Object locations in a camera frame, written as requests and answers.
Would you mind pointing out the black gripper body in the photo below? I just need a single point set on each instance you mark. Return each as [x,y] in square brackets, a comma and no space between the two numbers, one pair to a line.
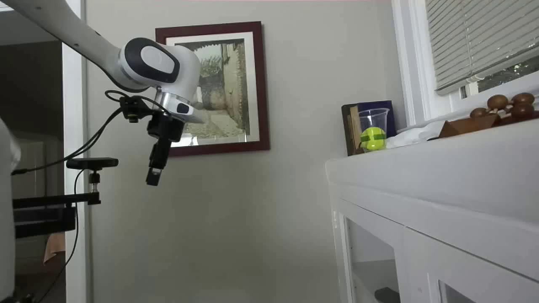
[166,128]

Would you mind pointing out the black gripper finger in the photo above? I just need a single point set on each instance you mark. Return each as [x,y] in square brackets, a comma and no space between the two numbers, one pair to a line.
[153,177]
[164,153]

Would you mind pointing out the red framed painting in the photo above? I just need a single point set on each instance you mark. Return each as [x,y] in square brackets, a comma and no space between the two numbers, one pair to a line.
[237,77]

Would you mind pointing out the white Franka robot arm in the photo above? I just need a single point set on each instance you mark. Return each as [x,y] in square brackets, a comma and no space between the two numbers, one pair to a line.
[68,25]

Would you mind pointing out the green ball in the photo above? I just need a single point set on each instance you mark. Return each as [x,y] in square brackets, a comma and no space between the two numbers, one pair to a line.
[373,138]

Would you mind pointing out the white glass cabinet door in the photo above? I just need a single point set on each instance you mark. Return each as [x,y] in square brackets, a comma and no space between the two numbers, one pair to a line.
[419,274]
[343,263]

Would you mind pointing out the clear plastic cup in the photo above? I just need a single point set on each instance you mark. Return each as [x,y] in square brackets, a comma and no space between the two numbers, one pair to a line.
[375,118]

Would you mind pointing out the white cloth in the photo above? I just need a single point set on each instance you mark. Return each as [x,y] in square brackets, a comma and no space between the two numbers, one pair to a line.
[415,135]

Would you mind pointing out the white cabinet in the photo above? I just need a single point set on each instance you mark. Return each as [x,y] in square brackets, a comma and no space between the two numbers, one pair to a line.
[449,185]

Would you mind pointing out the brown wooden tray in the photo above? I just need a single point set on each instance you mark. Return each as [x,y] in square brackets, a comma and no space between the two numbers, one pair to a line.
[461,126]

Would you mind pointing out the white window blinds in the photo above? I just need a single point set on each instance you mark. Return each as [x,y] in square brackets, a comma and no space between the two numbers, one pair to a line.
[478,39]

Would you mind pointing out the brown wooden ball cluster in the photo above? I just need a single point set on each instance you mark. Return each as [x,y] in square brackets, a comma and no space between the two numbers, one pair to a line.
[498,101]

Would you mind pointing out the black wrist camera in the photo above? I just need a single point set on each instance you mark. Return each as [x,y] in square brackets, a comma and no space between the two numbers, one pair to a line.
[134,106]

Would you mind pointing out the black stereo camera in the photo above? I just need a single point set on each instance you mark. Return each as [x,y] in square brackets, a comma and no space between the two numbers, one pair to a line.
[94,162]

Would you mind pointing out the white door frame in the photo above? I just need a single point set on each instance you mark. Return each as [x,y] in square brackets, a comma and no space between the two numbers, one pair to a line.
[73,111]

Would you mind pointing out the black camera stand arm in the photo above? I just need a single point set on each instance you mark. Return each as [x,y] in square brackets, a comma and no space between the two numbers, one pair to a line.
[57,199]

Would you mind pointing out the white window frame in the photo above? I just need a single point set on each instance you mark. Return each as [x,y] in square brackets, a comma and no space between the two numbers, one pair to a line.
[410,55]

